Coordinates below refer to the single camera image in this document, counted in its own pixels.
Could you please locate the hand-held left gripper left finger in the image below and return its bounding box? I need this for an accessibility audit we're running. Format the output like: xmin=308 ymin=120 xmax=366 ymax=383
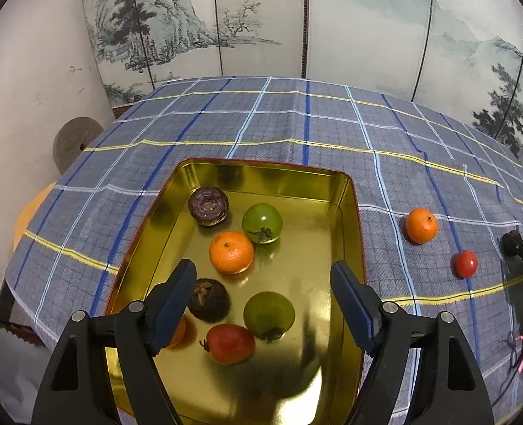
xmin=31 ymin=259 xmax=197 ymax=425

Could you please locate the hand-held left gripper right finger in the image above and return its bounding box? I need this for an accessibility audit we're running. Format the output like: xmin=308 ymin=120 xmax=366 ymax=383
xmin=331 ymin=261 xmax=494 ymax=425

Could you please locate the orange mandarin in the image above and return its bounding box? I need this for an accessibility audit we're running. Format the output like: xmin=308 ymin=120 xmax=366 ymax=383
xmin=209 ymin=231 xmax=255 ymax=276
xmin=167 ymin=314 xmax=187 ymax=349
xmin=405 ymin=208 xmax=439 ymax=244

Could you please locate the dark brown pear-shaped fruit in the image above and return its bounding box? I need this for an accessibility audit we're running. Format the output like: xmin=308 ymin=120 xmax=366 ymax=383
xmin=188 ymin=278 xmax=232 ymax=321

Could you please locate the red tomato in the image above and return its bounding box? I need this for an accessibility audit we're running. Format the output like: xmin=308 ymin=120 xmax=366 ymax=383
xmin=199 ymin=323 xmax=256 ymax=365
xmin=454 ymin=250 xmax=479 ymax=278

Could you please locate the red and gold tin box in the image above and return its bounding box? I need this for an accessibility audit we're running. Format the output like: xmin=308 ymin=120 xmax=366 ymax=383
xmin=104 ymin=158 xmax=368 ymax=425

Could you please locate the green tomato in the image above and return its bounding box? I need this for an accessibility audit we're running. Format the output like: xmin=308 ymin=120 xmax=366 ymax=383
xmin=244 ymin=291 xmax=296 ymax=341
xmin=242 ymin=203 xmax=284 ymax=244

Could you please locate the dark wrinkled round fruit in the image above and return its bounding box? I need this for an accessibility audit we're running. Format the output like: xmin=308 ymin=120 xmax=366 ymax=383
xmin=188 ymin=186 xmax=229 ymax=226

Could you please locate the orange sheet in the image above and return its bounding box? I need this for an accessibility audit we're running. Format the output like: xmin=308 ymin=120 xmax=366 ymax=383
xmin=13 ymin=183 xmax=57 ymax=253

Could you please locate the round stone disc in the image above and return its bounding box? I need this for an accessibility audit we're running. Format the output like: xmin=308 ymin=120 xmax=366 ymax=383
xmin=52 ymin=116 xmax=105 ymax=173

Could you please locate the blue plaid cloth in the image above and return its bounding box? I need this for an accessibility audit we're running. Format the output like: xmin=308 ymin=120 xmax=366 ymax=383
xmin=5 ymin=75 xmax=523 ymax=425

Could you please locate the painted folding screen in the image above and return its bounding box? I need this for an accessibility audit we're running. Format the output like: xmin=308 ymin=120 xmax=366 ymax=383
xmin=79 ymin=0 xmax=523 ymax=173

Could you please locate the black cable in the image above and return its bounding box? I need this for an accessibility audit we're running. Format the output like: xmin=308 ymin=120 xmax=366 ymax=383
xmin=498 ymin=334 xmax=522 ymax=401

